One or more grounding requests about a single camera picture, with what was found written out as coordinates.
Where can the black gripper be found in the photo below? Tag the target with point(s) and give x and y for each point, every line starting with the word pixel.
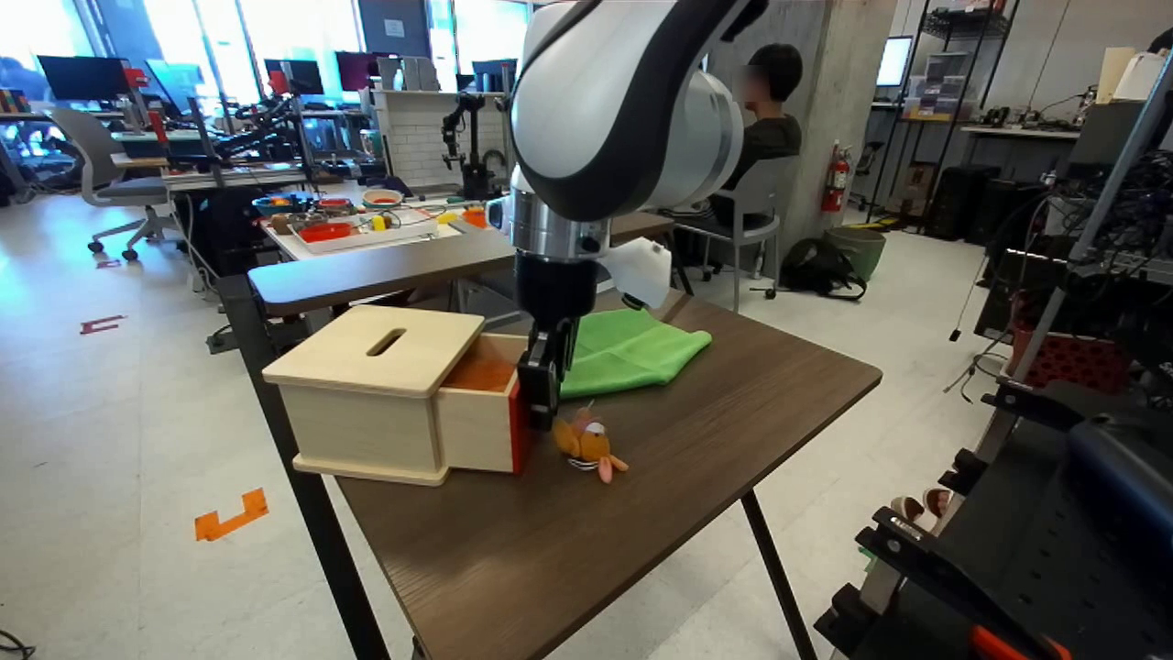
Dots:
pixel 554 293

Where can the wooden drawer with red front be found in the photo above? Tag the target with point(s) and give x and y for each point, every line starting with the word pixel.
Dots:
pixel 478 421

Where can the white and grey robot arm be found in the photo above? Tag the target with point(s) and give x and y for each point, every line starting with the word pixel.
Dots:
pixel 609 102

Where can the orange plush bunny toy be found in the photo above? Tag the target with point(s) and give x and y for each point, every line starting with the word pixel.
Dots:
pixel 586 440

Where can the green cloth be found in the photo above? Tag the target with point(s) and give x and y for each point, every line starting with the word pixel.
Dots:
pixel 638 349

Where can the white plastic bag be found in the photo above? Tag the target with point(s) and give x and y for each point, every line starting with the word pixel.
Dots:
pixel 642 267

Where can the brown wooden table black legs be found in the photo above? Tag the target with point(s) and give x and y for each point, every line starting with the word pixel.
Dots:
pixel 553 550

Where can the light wooden box with slot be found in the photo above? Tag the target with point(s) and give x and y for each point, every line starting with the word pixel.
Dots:
pixel 368 409

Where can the grey topped table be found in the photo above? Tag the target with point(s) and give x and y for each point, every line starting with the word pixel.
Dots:
pixel 368 275

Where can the white table with colourful items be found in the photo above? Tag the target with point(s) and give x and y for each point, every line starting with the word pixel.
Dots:
pixel 380 223

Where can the red tray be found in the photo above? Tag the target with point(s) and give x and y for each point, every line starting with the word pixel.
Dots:
pixel 327 233

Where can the white pegboard panel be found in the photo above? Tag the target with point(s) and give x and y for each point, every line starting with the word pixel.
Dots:
pixel 416 140

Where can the black backpack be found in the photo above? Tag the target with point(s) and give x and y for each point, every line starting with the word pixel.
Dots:
pixel 823 265

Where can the olive green bag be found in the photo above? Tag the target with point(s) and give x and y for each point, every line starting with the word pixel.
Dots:
pixel 864 249

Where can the red fire extinguisher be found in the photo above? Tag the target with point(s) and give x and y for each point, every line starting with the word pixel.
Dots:
pixel 836 181

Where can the black computer monitor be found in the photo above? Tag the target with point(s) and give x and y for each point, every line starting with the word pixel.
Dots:
pixel 363 72
pixel 294 77
pixel 81 77

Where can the seated person in dark shirt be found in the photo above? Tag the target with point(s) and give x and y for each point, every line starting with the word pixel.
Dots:
pixel 771 94

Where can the black tripod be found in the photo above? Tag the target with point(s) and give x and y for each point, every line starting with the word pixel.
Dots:
pixel 984 324

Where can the grey swivel office chair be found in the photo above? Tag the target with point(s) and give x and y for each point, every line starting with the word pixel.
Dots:
pixel 115 170

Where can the red mesh crate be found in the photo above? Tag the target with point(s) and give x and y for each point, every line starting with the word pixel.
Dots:
pixel 1071 360

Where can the grey metal diagonal beam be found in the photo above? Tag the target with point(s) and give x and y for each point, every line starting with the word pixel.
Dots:
pixel 1103 204

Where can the dark blue grey block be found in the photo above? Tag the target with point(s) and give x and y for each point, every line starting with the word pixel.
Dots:
pixel 1118 501

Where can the grey metal frame chair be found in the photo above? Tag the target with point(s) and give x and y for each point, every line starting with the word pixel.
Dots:
pixel 753 233

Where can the bright wall monitor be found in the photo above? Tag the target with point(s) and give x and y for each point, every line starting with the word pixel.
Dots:
pixel 896 58

